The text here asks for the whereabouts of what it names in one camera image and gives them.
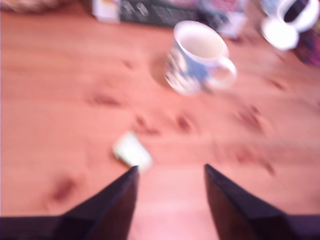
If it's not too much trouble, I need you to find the cartoon print ceramic mug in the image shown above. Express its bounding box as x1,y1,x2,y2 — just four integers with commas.
163,20,238,97

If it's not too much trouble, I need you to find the cardboard can tray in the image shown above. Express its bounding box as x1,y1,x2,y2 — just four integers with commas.
91,0,248,38

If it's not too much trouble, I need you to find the small white round camera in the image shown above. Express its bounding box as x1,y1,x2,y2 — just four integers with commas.
259,0,320,51

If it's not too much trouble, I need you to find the wicker basket with handle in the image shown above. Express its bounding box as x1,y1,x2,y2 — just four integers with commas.
0,0,76,13

